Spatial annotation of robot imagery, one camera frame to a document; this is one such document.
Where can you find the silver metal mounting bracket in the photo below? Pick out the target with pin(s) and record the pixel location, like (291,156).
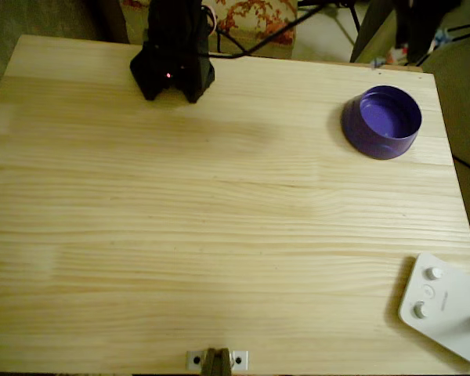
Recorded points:
(241,359)

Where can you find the brown clamp post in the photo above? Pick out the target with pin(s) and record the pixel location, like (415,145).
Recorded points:
(217,362)

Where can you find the white lamp base with knobs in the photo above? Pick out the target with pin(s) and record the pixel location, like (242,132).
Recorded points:
(446,309)

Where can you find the black robot arm with base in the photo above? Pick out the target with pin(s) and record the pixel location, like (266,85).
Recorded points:
(172,47)

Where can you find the floral upholstered cushion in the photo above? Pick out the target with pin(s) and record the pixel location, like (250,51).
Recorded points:
(258,19)

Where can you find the person in dark clothing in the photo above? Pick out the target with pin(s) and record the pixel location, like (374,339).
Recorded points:
(423,27)

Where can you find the black tripod legs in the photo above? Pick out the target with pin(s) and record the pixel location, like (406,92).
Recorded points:
(354,17)

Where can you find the purple plastic bowl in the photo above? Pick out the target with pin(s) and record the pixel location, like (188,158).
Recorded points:
(380,129)

